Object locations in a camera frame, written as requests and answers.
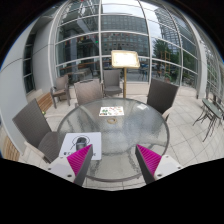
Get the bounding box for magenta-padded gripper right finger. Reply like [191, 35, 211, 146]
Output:
[134, 144, 183, 185]

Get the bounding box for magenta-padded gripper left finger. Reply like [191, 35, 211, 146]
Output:
[46, 144, 94, 187]

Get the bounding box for black computer mouse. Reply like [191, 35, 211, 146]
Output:
[74, 136, 88, 152]

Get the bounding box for white printed mouse pad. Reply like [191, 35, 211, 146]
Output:
[58, 131, 103, 161]

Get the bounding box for colourful printed leaflet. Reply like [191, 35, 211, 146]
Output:
[98, 106, 125, 117]

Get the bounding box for grey wicker chair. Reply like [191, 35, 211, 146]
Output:
[146, 78, 180, 121]
[12, 98, 66, 164]
[73, 79, 104, 107]
[102, 69, 124, 98]
[49, 74, 71, 108]

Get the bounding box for green metal folding furniture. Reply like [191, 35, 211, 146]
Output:
[192, 91, 224, 143]

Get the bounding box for gold menu stand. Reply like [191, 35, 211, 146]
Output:
[110, 50, 141, 99]

